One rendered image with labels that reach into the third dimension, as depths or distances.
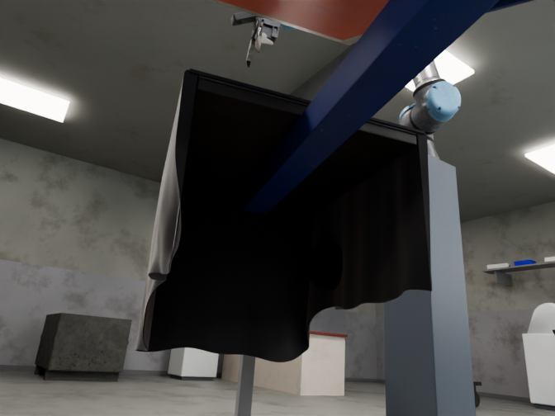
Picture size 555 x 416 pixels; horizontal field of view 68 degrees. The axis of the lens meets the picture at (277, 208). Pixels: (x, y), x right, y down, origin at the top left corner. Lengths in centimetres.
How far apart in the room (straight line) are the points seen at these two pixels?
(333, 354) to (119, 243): 423
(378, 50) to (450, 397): 104
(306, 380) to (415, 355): 496
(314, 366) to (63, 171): 536
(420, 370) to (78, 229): 709
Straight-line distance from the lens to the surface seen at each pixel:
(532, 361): 792
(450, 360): 134
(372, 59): 50
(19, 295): 767
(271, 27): 155
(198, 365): 743
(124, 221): 809
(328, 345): 646
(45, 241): 781
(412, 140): 80
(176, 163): 61
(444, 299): 135
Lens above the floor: 55
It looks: 19 degrees up
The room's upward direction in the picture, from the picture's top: 4 degrees clockwise
